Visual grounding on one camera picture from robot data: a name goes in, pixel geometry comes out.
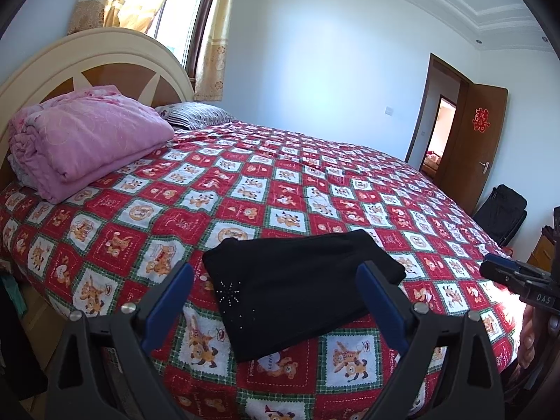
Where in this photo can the brown wooden door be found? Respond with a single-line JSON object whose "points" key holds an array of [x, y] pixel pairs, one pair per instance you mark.
{"points": [[472, 153]]}

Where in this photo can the bed with red patterned cover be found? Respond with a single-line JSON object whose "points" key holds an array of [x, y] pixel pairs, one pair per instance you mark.
{"points": [[245, 183]]}

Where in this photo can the yellow patterned curtain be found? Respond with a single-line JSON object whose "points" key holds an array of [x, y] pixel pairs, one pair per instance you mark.
{"points": [[113, 0], [216, 43]]}

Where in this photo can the black bag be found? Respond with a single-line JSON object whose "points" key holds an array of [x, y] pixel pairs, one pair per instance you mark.
{"points": [[503, 214]]}

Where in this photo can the window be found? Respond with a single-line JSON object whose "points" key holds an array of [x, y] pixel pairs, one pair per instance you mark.
{"points": [[188, 13]]}

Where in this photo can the person's right hand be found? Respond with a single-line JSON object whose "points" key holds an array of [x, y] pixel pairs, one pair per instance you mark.
{"points": [[531, 337]]}

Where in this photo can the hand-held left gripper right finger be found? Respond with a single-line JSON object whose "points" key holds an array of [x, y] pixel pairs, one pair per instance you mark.
{"points": [[380, 310]]}

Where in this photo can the teal cloth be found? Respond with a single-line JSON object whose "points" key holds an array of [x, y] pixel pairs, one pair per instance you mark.
{"points": [[13, 291]]}

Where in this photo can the folded pink quilt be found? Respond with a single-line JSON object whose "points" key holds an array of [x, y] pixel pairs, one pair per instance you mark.
{"points": [[87, 144]]}

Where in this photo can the wooden nightstand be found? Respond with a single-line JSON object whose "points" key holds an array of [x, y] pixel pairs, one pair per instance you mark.
{"points": [[542, 249]]}

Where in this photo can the striped pillow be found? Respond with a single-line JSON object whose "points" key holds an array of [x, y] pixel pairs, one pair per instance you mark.
{"points": [[197, 113]]}

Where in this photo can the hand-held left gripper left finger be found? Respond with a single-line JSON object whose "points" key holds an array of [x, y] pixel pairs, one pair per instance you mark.
{"points": [[168, 306]]}

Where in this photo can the cream and wood headboard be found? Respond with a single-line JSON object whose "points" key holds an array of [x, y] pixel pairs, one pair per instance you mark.
{"points": [[57, 61]]}

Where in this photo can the red paper door decoration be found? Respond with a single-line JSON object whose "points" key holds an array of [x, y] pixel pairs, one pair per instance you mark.
{"points": [[481, 119]]}

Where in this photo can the brown door frame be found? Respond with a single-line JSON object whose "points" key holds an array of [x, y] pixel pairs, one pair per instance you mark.
{"points": [[420, 113]]}

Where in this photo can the black pants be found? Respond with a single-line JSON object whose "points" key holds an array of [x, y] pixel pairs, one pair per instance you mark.
{"points": [[297, 280]]}

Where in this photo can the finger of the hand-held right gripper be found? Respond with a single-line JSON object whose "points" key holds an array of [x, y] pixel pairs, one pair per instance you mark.
{"points": [[503, 267]]}

